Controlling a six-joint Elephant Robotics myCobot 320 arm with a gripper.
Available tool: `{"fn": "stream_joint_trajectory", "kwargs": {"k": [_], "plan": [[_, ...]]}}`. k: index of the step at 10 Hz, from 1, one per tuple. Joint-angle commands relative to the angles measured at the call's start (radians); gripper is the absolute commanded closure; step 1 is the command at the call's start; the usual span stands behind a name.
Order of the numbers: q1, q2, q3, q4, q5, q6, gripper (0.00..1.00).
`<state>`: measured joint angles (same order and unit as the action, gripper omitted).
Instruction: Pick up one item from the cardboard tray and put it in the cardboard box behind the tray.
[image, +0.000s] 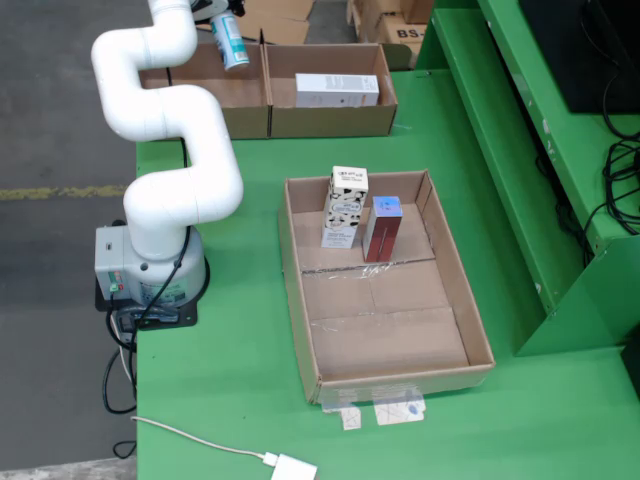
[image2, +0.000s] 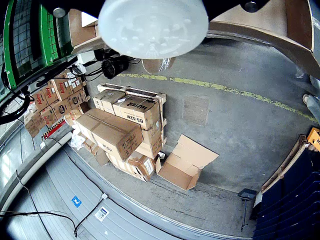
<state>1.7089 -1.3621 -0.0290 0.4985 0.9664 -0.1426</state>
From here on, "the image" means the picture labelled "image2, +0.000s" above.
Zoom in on white device box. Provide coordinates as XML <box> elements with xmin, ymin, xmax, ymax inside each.
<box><xmin>76</xmin><ymin>53</ymin><xmax>97</xmax><ymax>66</ymax></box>

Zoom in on dark blue crates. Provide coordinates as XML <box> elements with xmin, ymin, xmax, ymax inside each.
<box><xmin>252</xmin><ymin>149</ymin><xmax>320</xmax><ymax>240</ymax></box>

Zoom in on black floor stand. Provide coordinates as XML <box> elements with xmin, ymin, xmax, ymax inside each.
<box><xmin>237</xmin><ymin>188</ymin><xmax>258</xmax><ymax>232</ymax></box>

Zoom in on flat white box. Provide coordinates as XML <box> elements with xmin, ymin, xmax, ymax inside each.
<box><xmin>80</xmin><ymin>11</ymin><xmax>99</xmax><ymax>28</ymax></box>

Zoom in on cardboard box printed BS-52M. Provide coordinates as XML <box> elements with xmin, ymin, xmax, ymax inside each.
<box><xmin>112</xmin><ymin>94</ymin><xmax>163</xmax><ymax>131</ymax></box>

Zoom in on torn cardboard box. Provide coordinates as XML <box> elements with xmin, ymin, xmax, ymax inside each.
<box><xmin>104</xmin><ymin>151</ymin><xmax>157</xmax><ymax>183</ymax></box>

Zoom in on green metal shelf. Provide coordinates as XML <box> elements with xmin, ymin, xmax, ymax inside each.
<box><xmin>2</xmin><ymin>0</ymin><xmax>73</xmax><ymax>90</ymax></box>

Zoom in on white shoe spray bottle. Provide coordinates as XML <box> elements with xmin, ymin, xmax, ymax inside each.
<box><xmin>97</xmin><ymin>0</ymin><xmax>210</xmax><ymax>60</ymax></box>

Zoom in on wooden floor pallet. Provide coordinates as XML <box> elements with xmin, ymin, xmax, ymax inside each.
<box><xmin>96</xmin><ymin>82</ymin><xmax>168</xmax><ymax>157</ymax></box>

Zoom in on thin black floor cable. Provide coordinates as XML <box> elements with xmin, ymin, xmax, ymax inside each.
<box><xmin>0</xmin><ymin>192</ymin><xmax>108</xmax><ymax>238</ymax></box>

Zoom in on open flattened cardboard box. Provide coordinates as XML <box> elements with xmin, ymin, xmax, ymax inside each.
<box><xmin>155</xmin><ymin>133</ymin><xmax>220</xmax><ymax>192</ymax></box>

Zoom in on divided cardboard box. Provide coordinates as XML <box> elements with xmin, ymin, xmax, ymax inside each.
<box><xmin>67</xmin><ymin>0</ymin><xmax>320</xmax><ymax>81</ymax></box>

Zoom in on cardboard box with dark logo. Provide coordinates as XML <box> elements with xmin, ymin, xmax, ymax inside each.
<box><xmin>67</xmin><ymin>91</ymin><xmax>88</xmax><ymax>110</ymax></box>
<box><xmin>49</xmin><ymin>99</ymin><xmax>72</xmax><ymax>120</ymax></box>

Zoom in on Alley printed cardboard box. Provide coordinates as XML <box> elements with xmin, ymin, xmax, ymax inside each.
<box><xmin>42</xmin><ymin>84</ymin><xmax>61</xmax><ymax>105</ymax></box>
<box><xmin>53</xmin><ymin>78</ymin><xmax>73</xmax><ymax>101</ymax></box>
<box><xmin>32</xmin><ymin>91</ymin><xmax>50</xmax><ymax>112</ymax></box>

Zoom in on long cardboard box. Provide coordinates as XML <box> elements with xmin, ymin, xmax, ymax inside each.
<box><xmin>75</xmin><ymin>107</ymin><xmax>144</xmax><ymax>162</ymax></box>

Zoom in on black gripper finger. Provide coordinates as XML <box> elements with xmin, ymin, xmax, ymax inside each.
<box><xmin>32</xmin><ymin>0</ymin><xmax>111</xmax><ymax>20</ymax></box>
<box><xmin>203</xmin><ymin>0</ymin><xmax>273</xmax><ymax>24</ymax></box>

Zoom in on black round device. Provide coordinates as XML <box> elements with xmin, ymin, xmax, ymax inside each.
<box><xmin>101</xmin><ymin>56</ymin><xmax>130</xmax><ymax>80</ymax></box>

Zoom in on white plastic wrap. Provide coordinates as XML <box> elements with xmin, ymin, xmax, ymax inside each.
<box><xmin>69</xmin><ymin>128</ymin><xmax>86</xmax><ymax>151</ymax></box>

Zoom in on thick black cable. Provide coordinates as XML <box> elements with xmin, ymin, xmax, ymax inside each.
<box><xmin>0</xmin><ymin>64</ymin><xmax>35</xmax><ymax>126</ymax></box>

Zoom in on white label sticker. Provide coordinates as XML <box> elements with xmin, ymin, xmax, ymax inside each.
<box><xmin>94</xmin><ymin>205</ymin><xmax>110</xmax><ymax>223</ymax></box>

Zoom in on person in jeans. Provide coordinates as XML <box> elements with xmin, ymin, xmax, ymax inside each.
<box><xmin>301</xmin><ymin>93</ymin><xmax>320</xmax><ymax>121</ymax></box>

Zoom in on red hazard strip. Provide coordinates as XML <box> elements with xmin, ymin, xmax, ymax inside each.
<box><xmin>41</xmin><ymin>119</ymin><xmax>66</xmax><ymax>140</ymax></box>

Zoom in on cardboard box under printed box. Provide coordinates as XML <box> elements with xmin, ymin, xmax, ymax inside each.
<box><xmin>134</xmin><ymin>123</ymin><xmax>165</xmax><ymax>160</ymax></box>

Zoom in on blue sign sticker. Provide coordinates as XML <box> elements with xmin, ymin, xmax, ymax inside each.
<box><xmin>70</xmin><ymin>194</ymin><xmax>83</xmax><ymax>209</ymax></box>

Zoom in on leaning wooden pallet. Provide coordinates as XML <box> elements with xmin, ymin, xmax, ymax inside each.
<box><xmin>261</xmin><ymin>134</ymin><xmax>311</xmax><ymax>195</ymax></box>

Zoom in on cardboard box with white label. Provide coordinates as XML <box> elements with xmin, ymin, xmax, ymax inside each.
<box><xmin>92</xmin><ymin>89</ymin><xmax>127</xmax><ymax>115</ymax></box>

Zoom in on yellow pallet truck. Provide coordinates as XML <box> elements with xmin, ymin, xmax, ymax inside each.
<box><xmin>306</xmin><ymin>126</ymin><xmax>320</xmax><ymax>151</ymax></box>

